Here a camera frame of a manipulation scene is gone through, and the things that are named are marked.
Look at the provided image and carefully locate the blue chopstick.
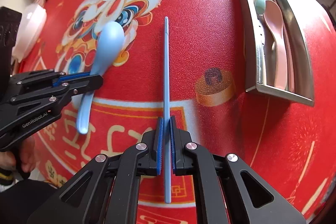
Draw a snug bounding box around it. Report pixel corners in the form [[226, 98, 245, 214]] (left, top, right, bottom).
[[163, 16, 171, 203]]

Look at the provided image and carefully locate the green chopstick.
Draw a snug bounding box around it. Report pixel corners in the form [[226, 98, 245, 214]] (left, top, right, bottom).
[[271, 0, 294, 92]]

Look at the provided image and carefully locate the person's left hand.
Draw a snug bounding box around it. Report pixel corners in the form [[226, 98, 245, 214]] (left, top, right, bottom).
[[0, 136, 37, 173]]

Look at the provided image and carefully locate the light blue plastic spoon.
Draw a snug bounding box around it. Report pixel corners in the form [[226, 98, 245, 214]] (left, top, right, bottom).
[[76, 22, 124, 134]]

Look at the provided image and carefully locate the white plastic lidded box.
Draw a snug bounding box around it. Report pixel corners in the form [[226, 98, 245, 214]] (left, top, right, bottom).
[[12, 3, 47, 63]]

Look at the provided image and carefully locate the red printed table mat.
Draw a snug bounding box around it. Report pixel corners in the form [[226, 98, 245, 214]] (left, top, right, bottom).
[[21, 0, 335, 218]]

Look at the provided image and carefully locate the stainless steel utensil tray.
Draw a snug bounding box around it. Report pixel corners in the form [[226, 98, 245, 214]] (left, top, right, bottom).
[[240, 0, 314, 106]]

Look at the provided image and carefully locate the pink plastic spoon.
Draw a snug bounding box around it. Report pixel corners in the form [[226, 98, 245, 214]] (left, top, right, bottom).
[[264, 0, 288, 90]]

